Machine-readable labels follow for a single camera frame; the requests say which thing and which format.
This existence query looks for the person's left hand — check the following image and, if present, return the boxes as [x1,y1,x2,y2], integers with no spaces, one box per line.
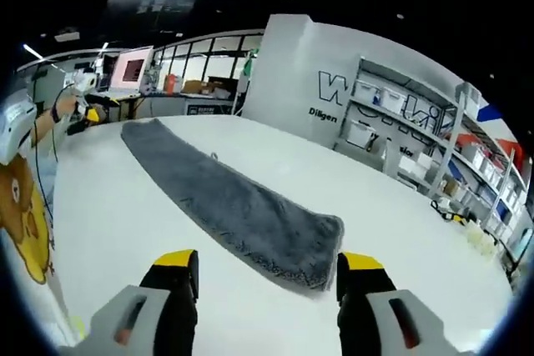
[59,95,87,118]

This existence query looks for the grey metal shelving rack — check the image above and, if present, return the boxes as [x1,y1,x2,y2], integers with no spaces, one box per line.
[333,53,534,261]

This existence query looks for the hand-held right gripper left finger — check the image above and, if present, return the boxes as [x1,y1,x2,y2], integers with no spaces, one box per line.
[56,248,201,356]

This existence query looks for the group of white storage boxes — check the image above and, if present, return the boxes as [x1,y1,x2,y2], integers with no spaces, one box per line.
[345,78,531,228]

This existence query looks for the black device cable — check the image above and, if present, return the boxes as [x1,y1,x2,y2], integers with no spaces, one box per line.
[32,83,78,223]

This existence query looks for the green hanging item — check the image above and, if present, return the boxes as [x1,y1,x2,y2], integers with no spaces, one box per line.
[240,49,256,78]

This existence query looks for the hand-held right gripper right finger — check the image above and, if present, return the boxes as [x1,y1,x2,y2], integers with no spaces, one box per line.
[335,251,475,356]

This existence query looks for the large display screen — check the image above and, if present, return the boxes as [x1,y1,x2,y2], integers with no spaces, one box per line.
[118,44,154,93]

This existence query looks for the white worn chest device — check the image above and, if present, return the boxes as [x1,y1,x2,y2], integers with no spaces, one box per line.
[0,95,37,163]

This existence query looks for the pale plastic containers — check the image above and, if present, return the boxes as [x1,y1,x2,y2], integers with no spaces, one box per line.
[462,222,501,257]

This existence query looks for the white table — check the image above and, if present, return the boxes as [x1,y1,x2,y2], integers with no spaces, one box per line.
[52,113,516,356]

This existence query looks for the grey towel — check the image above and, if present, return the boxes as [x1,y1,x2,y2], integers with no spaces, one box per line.
[119,118,345,293]

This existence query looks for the white lettered partition panel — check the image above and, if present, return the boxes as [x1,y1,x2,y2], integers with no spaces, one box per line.
[240,13,464,153]

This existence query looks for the low grey cabinet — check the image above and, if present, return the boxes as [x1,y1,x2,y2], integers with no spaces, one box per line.
[141,92,244,118]

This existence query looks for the yellow black tool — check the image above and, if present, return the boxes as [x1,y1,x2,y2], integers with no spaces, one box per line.
[431,198,471,226]

